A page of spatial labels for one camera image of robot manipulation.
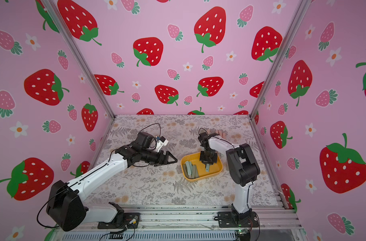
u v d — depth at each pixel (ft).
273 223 2.41
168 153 2.27
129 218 2.41
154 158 2.22
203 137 2.45
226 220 2.39
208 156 2.64
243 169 1.66
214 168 2.97
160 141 2.40
